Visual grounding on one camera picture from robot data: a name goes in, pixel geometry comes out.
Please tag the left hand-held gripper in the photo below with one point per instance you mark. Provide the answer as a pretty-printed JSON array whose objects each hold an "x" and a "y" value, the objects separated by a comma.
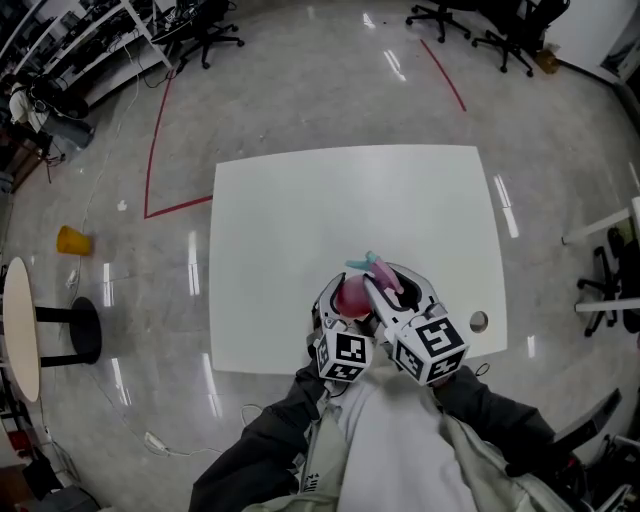
[{"x": 345, "y": 352}]

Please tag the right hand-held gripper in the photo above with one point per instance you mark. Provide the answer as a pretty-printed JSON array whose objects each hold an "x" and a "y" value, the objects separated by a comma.
[{"x": 430, "y": 347}]

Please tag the person's right forearm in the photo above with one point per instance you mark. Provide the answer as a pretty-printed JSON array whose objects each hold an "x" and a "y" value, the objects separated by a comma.
[{"x": 492, "y": 415}]

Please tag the person's left forearm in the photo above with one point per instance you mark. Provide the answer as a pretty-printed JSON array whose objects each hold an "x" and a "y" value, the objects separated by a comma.
[{"x": 260, "y": 445}]

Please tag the person's white shirt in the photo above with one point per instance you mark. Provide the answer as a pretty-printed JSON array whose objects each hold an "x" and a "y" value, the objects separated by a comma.
[{"x": 400, "y": 445}]

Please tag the person's pale green vest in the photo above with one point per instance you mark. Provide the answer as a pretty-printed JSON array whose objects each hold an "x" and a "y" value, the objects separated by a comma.
[{"x": 325, "y": 465}]

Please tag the black office chair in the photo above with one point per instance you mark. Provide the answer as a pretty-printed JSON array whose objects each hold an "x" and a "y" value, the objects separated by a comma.
[
  {"x": 207, "y": 25},
  {"x": 440, "y": 15},
  {"x": 612, "y": 285},
  {"x": 515, "y": 30}
]

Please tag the red floor tape line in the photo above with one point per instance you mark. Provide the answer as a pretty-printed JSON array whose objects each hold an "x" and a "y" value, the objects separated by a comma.
[
  {"x": 445, "y": 75},
  {"x": 155, "y": 145}
]

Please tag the white power strip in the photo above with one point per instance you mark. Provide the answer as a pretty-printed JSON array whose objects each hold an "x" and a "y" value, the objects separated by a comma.
[
  {"x": 73, "y": 278},
  {"x": 157, "y": 444}
]

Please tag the yellow plastic bin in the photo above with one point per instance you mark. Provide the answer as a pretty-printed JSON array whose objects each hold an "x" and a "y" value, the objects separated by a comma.
[{"x": 74, "y": 241}]

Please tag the yellow-brown paper bag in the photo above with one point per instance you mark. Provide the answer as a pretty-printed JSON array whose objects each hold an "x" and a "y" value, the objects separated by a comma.
[{"x": 548, "y": 59}]

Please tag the round wooden side table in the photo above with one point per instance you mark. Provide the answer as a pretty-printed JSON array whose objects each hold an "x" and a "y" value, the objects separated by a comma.
[{"x": 21, "y": 330}]

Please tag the white metal shelf rack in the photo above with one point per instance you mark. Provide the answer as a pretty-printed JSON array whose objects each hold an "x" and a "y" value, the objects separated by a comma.
[{"x": 85, "y": 35}]

